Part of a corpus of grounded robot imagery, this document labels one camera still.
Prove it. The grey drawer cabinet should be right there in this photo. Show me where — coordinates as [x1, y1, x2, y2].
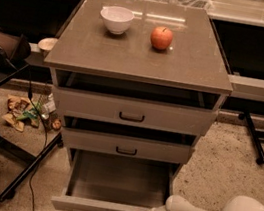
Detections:
[28, 0, 247, 182]

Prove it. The black power cable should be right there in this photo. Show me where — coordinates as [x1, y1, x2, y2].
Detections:
[1, 68, 62, 211]

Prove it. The grey bottom drawer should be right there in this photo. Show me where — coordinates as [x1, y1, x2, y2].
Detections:
[51, 150, 180, 211]

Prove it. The grey drawer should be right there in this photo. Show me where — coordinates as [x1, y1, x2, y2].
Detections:
[51, 150, 180, 211]
[61, 116, 196, 164]
[47, 66, 222, 142]

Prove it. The white bowl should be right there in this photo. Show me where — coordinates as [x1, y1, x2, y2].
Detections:
[100, 6, 135, 35]

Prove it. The grey middle drawer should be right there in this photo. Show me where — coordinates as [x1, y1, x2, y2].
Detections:
[61, 116, 196, 164]

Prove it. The black bag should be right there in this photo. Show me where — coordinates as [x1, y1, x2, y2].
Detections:
[0, 31, 31, 70]

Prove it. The snack wrappers pile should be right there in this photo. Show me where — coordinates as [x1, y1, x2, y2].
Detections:
[2, 94, 62, 132]

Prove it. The grey top drawer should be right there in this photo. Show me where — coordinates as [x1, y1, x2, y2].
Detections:
[47, 66, 222, 142]

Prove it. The black stand leg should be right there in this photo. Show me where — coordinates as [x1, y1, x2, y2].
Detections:
[238, 111, 264, 166]

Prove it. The red apple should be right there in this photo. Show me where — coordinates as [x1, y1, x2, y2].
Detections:
[150, 26, 173, 50]

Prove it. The small bowl behind cabinet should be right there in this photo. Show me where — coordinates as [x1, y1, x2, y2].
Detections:
[38, 37, 58, 52]

